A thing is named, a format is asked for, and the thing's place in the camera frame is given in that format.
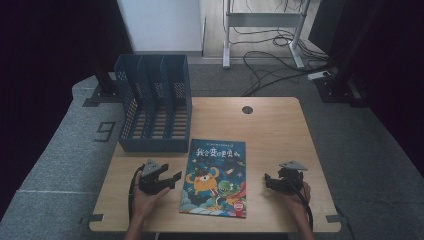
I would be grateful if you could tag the black curtain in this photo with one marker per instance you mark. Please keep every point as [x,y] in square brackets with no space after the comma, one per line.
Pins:
[400,83]
[40,50]

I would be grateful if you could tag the white power strip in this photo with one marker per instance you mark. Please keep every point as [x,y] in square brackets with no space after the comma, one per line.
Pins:
[318,75]

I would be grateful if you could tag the blue cartoon picture book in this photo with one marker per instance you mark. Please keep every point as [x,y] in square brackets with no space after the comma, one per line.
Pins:
[213,186]

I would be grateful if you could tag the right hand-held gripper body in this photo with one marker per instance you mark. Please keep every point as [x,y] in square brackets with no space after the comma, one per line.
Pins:
[290,180]

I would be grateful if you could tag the white metal desk frame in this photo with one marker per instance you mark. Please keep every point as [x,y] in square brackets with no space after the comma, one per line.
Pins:
[263,19]

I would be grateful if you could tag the person's left hand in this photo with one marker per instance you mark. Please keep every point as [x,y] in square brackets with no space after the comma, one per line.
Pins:
[143,205]

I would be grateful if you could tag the white panel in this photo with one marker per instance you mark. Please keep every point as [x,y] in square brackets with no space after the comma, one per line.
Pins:
[163,25]

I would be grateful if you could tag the person's right hand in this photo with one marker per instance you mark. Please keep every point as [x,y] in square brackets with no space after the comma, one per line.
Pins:
[299,203]

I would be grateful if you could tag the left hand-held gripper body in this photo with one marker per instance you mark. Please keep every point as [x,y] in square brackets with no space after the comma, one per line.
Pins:
[150,183]

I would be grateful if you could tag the black metal stand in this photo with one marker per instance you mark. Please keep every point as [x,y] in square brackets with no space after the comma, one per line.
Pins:
[336,85]
[106,85]

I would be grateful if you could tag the blue perforated file rack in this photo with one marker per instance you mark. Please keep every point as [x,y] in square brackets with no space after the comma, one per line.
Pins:
[153,145]

